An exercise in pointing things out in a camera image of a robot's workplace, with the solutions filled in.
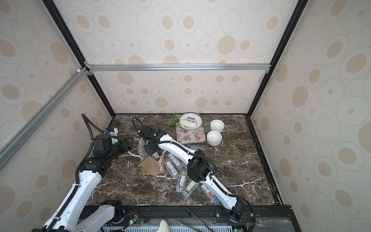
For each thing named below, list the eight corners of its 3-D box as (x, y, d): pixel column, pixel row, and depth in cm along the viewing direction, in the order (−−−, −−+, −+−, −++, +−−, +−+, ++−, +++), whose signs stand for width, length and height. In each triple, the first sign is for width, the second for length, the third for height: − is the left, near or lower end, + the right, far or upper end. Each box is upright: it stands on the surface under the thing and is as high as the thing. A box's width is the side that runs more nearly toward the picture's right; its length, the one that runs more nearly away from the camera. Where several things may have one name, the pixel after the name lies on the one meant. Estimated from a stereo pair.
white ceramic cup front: (207, 146, 103) (207, 142, 100) (206, 134, 110) (206, 130, 106) (221, 146, 103) (223, 142, 100) (219, 134, 110) (220, 130, 106)
